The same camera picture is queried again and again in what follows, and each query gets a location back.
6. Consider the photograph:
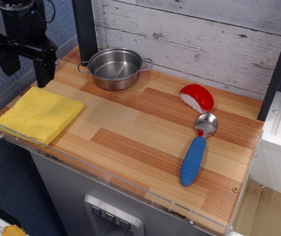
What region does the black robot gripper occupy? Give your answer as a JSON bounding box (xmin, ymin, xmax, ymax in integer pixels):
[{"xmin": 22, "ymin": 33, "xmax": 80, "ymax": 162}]
[{"xmin": 0, "ymin": 4, "xmax": 59, "ymax": 88}]

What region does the yellow cloth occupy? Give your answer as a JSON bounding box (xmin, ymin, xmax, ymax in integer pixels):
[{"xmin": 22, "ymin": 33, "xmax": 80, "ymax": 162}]
[{"xmin": 0, "ymin": 87, "xmax": 84, "ymax": 147}]

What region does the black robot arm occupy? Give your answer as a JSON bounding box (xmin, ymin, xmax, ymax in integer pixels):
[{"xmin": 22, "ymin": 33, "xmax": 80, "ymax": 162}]
[{"xmin": 0, "ymin": 0, "xmax": 58, "ymax": 88}]

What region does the small stainless steel pot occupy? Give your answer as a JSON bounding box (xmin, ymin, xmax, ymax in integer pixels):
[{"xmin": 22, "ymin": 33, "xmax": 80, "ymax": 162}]
[{"xmin": 78, "ymin": 48, "xmax": 153, "ymax": 91}]

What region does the grey toy cabinet front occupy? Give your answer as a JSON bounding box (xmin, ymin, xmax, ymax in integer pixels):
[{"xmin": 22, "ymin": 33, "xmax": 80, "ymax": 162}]
[{"xmin": 28, "ymin": 150, "xmax": 212, "ymax": 236}]

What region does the silver button panel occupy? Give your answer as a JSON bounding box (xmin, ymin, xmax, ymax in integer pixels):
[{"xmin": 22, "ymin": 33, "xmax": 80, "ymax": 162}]
[{"xmin": 84, "ymin": 194, "xmax": 145, "ymax": 236}]

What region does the red and white sushi toy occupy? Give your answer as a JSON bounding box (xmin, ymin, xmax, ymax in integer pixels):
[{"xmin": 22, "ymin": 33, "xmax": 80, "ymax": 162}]
[{"xmin": 179, "ymin": 84, "xmax": 214, "ymax": 114}]

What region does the clear acrylic table guard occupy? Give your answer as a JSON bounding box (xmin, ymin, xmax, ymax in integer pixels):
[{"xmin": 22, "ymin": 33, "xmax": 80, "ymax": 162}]
[{"xmin": 4, "ymin": 37, "xmax": 263, "ymax": 236}]

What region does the white toy sink unit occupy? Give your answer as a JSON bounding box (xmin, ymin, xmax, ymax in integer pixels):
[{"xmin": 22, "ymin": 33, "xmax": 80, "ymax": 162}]
[{"xmin": 249, "ymin": 92, "xmax": 281, "ymax": 193}]

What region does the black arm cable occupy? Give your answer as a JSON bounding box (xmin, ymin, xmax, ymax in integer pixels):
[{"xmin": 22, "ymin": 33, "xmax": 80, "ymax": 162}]
[{"xmin": 36, "ymin": 0, "xmax": 57, "ymax": 24}]

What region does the black vertical left post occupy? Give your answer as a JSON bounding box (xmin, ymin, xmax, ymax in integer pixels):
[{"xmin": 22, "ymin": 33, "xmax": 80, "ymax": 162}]
[{"xmin": 72, "ymin": 0, "xmax": 98, "ymax": 62}]

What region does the black vertical post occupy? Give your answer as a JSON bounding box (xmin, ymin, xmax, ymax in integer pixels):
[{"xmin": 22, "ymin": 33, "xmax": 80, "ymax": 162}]
[
  {"xmin": 257, "ymin": 52, "xmax": 281, "ymax": 121},
  {"xmin": 72, "ymin": 0, "xmax": 98, "ymax": 62}
]

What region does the blue handled metal spoon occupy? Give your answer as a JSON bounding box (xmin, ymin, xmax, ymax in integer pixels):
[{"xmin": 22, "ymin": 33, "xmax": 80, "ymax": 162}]
[{"xmin": 180, "ymin": 113, "xmax": 217, "ymax": 187}]

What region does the black vertical right post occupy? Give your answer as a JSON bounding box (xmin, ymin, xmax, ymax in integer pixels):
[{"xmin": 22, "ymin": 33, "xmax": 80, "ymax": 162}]
[{"xmin": 257, "ymin": 52, "xmax": 281, "ymax": 121}]

